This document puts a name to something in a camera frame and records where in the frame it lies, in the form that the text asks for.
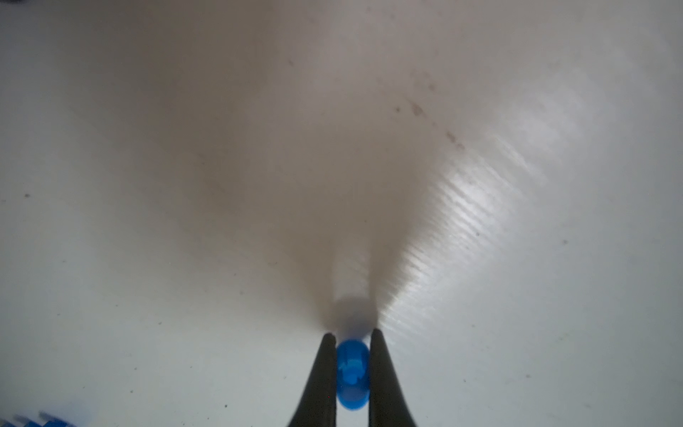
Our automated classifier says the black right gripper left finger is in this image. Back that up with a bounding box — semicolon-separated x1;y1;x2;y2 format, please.
288;333;337;427

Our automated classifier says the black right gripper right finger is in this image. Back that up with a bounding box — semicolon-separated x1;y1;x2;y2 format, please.
368;328;417;427

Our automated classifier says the blue stopper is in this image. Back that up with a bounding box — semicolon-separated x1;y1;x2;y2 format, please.
1;412;75;427
336;340;370;410

